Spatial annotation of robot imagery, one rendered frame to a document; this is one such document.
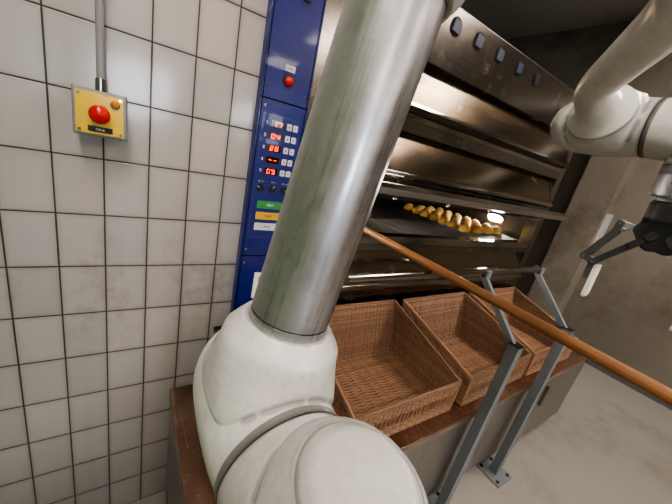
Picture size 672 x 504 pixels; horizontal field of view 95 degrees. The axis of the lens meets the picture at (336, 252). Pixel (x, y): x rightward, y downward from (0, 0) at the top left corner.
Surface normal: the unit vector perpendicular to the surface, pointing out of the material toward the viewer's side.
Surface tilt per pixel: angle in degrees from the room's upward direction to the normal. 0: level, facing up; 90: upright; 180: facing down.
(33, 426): 90
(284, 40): 90
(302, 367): 56
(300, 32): 90
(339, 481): 6
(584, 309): 90
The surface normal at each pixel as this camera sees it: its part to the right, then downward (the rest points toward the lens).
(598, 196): -0.80, 0.01
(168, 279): 0.51, 0.37
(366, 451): 0.26, -0.88
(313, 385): 0.66, 0.16
